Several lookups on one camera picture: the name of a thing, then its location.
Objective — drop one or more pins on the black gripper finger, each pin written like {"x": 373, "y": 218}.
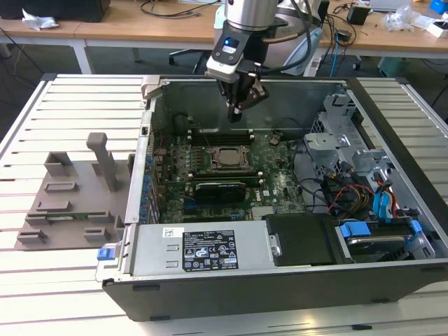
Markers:
{"x": 257, "y": 96}
{"x": 229, "y": 92}

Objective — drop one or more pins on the thin metal locking lever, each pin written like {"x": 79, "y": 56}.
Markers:
{"x": 206, "y": 137}

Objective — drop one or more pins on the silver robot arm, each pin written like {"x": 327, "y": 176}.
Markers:
{"x": 252, "y": 14}

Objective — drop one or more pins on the CPU socket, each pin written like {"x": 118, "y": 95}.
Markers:
{"x": 229, "y": 169}

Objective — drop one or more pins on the black RAM slot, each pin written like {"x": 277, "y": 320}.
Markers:
{"x": 224, "y": 140}
{"x": 252, "y": 181}
{"x": 224, "y": 133}
{"x": 224, "y": 173}

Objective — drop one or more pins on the coin cell battery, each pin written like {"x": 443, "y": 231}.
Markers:
{"x": 274, "y": 140}

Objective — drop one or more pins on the black office chair base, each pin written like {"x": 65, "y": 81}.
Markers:
{"x": 189, "y": 52}

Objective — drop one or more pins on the white power strip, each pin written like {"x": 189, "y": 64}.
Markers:
{"x": 314, "y": 67}

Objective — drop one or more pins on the tall black box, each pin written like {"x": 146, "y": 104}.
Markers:
{"x": 324, "y": 12}

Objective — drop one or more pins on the silver metal drive cage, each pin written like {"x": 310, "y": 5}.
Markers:
{"x": 325, "y": 143}

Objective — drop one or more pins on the green motherboard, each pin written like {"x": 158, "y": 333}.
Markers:
{"x": 276, "y": 182}

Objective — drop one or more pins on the black graphics card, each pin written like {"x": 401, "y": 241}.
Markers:
{"x": 220, "y": 192}

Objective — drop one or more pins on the small black box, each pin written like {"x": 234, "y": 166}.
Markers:
{"x": 357, "y": 14}

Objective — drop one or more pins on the silver chipset heatsink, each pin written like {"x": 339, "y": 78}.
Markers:
{"x": 262, "y": 213}

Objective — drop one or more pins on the blue expansion slot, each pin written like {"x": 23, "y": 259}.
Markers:
{"x": 190, "y": 206}

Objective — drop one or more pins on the teal box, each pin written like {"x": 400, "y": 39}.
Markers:
{"x": 388, "y": 66}

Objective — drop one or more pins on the flat grey device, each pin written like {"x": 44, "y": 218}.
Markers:
{"x": 388, "y": 4}

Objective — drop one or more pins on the black plastic shroud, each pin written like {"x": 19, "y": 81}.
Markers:
{"x": 301, "y": 241}

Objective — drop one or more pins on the clear plastic bags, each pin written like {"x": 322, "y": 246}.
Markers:
{"x": 402, "y": 17}

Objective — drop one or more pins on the hard disk in blue carrier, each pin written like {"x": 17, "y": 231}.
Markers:
{"x": 355, "y": 231}

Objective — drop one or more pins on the grey power supply unit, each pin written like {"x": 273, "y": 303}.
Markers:
{"x": 154, "y": 252}

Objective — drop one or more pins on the wide black box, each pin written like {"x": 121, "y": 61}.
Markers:
{"x": 70, "y": 8}

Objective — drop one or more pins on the grey parts rack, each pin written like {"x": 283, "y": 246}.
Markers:
{"x": 87, "y": 206}

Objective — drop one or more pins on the blue box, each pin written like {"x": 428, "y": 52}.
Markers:
{"x": 437, "y": 6}

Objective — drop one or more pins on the black open PC case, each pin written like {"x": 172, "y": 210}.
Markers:
{"x": 245, "y": 297}

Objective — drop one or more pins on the blue case latch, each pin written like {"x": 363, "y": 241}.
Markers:
{"x": 106, "y": 253}

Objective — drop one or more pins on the crumpled white paper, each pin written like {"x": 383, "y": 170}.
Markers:
{"x": 38, "y": 21}

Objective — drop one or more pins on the green RAM stick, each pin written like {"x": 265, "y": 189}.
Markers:
{"x": 66, "y": 217}

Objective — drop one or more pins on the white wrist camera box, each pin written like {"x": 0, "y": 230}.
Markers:
{"x": 224, "y": 71}

